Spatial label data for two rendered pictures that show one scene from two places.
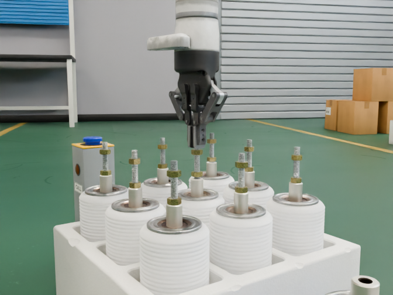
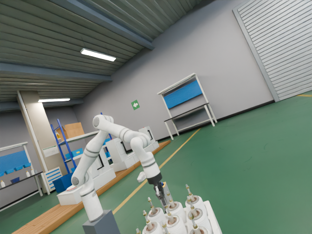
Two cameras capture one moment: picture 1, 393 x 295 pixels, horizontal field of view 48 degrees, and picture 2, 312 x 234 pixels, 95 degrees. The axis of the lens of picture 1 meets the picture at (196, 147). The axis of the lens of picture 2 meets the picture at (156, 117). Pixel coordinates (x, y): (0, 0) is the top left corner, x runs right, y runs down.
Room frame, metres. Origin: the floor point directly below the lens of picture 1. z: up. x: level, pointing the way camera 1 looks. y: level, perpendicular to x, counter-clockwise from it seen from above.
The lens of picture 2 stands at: (0.29, -0.58, 0.71)
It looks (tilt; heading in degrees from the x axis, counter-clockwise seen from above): 3 degrees up; 43
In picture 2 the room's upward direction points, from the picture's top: 23 degrees counter-clockwise
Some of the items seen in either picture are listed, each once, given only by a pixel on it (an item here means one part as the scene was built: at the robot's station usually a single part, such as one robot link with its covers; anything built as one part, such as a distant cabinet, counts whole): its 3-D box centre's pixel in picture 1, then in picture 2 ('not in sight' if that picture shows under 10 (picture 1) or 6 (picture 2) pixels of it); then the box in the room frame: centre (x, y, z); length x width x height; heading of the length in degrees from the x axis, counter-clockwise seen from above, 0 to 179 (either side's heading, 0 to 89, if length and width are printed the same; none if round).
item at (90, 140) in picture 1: (92, 141); not in sight; (0.94, 0.22, 0.32); 0.04 x 0.04 x 0.02
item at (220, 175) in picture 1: (211, 175); (192, 199); (0.90, -0.03, 0.25); 0.08 x 0.08 x 0.01
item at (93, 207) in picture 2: not in sight; (92, 204); (0.59, 0.54, 0.39); 0.09 x 0.09 x 0.17; 12
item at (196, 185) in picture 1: (196, 187); (171, 218); (0.74, 0.00, 0.26); 0.02 x 0.02 x 0.03
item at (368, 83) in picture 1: (373, 84); not in sight; (4.15, -1.67, 0.45); 0.30 x 0.24 x 0.30; 14
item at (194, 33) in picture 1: (188, 31); (147, 169); (0.73, 0.01, 0.53); 0.11 x 0.09 x 0.06; 130
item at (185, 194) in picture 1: (196, 195); (172, 221); (0.74, 0.00, 0.25); 0.08 x 0.08 x 0.01
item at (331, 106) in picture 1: (344, 114); not in sight; (4.44, -1.50, 0.15); 0.30 x 0.24 x 0.30; 101
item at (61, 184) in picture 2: not in sight; (65, 182); (1.26, 4.77, 0.19); 0.50 x 0.41 x 0.37; 107
